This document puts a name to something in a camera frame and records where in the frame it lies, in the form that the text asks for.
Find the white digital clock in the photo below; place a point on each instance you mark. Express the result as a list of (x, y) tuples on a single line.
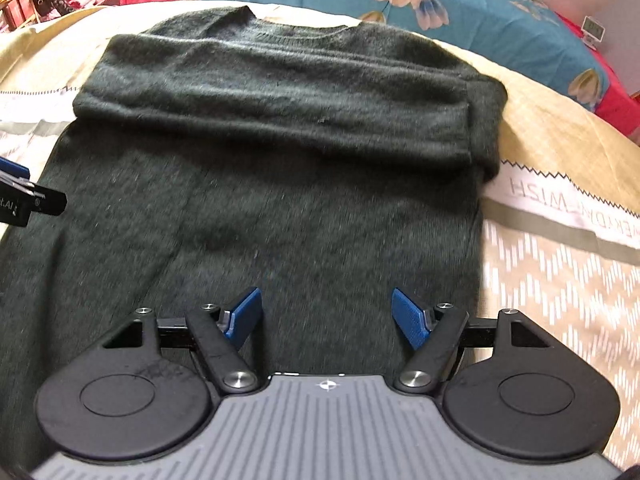
[(593, 30)]

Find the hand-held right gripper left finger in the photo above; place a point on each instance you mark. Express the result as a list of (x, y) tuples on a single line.
[(244, 314)]

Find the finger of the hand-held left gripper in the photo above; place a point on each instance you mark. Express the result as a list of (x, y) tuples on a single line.
[(30, 195)]

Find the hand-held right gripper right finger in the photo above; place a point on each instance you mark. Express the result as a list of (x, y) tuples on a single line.
[(407, 316)]

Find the beige patterned bed blanket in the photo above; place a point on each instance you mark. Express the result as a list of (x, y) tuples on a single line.
[(555, 170)]

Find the dark green knit sweater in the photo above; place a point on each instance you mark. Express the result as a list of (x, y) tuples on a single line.
[(260, 180)]

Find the blue floral pillow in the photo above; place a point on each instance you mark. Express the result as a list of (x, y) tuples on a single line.
[(450, 5)]

